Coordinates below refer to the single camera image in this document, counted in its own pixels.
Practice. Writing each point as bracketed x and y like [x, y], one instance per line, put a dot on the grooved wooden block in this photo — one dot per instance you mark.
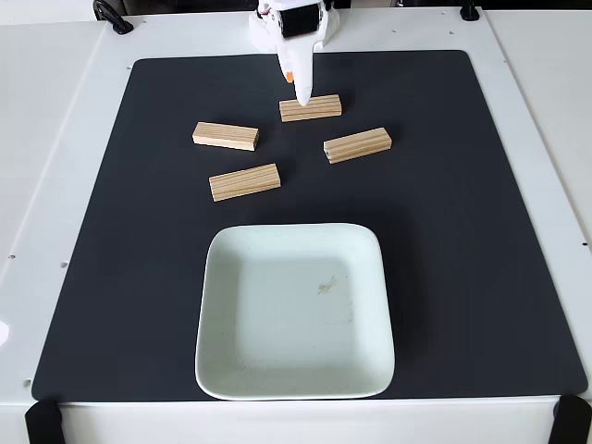
[319, 108]
[357, 144]

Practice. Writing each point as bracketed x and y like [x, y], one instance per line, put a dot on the striped wooden block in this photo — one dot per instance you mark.
[245, 181]

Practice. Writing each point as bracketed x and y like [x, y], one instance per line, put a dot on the smooth wooden block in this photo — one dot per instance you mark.
[225, 136]

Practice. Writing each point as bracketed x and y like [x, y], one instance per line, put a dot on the pale green square plate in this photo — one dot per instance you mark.
[296, 319]

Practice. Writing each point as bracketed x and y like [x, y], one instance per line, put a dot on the black base clamp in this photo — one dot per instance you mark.
[328, 3]

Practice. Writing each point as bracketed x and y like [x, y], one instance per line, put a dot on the black table clamp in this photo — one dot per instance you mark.
[113, 18]
[469, 11]

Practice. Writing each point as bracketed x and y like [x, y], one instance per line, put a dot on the black rubber mat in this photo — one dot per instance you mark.
[139, 277]

